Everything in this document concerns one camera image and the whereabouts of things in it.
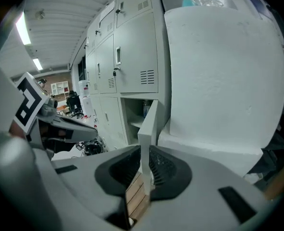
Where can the white plastic bag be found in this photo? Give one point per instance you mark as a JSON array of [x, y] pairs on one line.
[[252, 178]]

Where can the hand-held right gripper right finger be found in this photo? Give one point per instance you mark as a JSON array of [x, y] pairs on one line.
[[204, 196]]

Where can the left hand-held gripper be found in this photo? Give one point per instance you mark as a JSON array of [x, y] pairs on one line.
[[27, 100]]

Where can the ceiling strip light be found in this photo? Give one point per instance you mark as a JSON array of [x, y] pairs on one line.
[[23, 29], [37, 64]]

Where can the blue poster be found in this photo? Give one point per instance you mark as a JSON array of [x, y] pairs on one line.
[[256, 2]]

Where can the black office chair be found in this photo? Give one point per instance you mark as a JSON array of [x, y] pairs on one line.
[[74, 103]]

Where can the person's left forearm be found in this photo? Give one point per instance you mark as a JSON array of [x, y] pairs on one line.
[[15, 130]]

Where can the large white block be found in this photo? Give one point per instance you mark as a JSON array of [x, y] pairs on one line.
[[223, 80]]

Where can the white shelf unit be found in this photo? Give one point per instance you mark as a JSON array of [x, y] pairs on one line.
[[59, 88]]

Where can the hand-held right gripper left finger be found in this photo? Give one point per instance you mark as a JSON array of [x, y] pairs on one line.
[[91, 177]]

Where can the grey metal locker cabinet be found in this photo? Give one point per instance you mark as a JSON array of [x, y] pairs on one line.
[[137, 56]]

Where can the round ceiling fixture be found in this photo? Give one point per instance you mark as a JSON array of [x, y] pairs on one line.
[[40, 14]]

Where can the wooden slatted platform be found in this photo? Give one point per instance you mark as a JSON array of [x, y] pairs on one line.
[[136, 198]]

